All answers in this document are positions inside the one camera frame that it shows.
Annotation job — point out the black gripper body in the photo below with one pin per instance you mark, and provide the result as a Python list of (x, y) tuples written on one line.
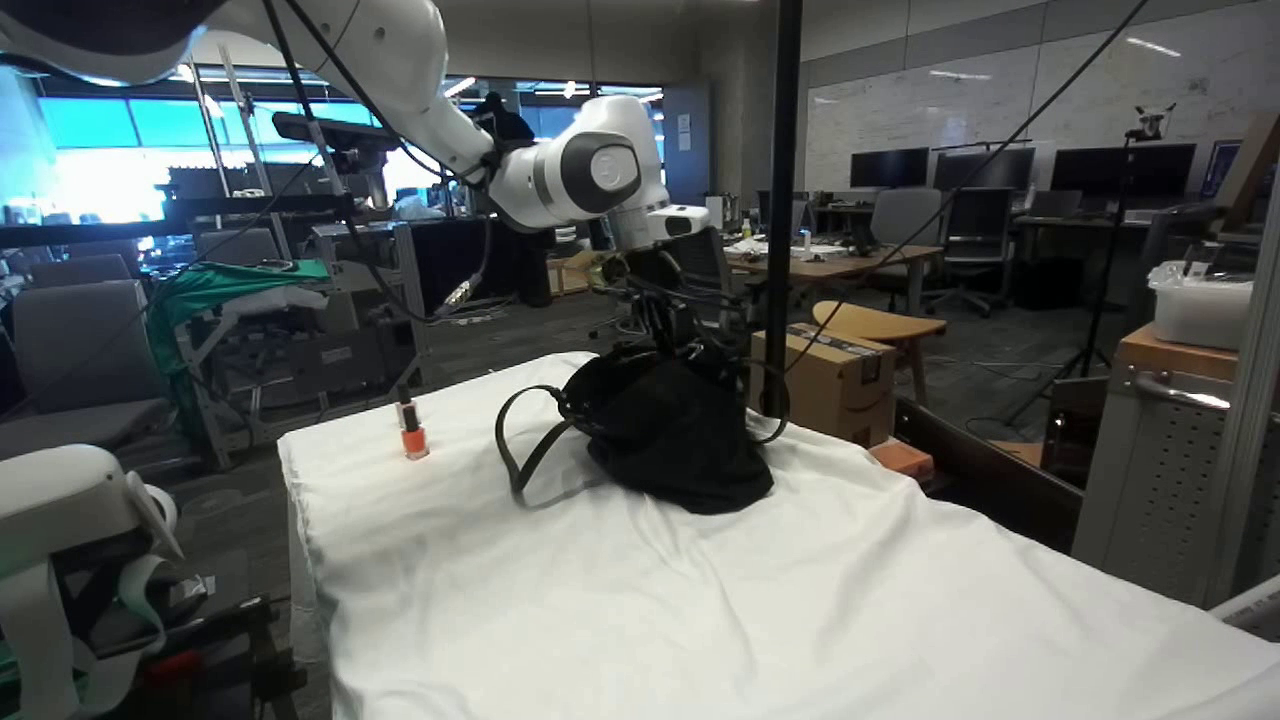
[(670, 292)]

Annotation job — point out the black handbag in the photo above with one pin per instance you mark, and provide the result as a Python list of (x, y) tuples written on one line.
[(656, 421)]

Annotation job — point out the red nail polish bottle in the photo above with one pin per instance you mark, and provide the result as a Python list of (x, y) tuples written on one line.
[(415, 437)]

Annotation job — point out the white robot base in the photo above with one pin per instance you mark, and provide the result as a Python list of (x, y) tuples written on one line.
[(78, 514)]

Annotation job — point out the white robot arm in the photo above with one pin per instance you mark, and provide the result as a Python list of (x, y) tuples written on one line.
[(394, 56)]

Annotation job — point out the cardboard box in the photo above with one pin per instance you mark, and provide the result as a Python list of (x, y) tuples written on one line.
[(843, 385)]

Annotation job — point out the wooden table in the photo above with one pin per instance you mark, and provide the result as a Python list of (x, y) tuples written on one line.
[(902, 335)]

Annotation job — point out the black computer monitor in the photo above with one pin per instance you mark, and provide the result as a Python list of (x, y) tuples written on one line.
[(890, 168), (1149, 175), (976, 168)]

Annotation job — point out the black vertical pole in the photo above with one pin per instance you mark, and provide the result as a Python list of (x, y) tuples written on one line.
[(790, 35)]

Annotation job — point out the white table cloth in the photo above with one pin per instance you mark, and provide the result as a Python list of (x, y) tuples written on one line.
[(843, 597)]

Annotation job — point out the white plastic tub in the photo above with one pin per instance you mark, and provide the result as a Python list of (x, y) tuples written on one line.
[(1198, 304)]

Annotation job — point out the grey metal cabinet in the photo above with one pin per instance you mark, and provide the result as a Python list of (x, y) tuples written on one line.
[(1149, 485)]

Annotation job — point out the black camera on stand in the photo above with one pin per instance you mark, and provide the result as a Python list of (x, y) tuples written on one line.
[(1149, 126)]

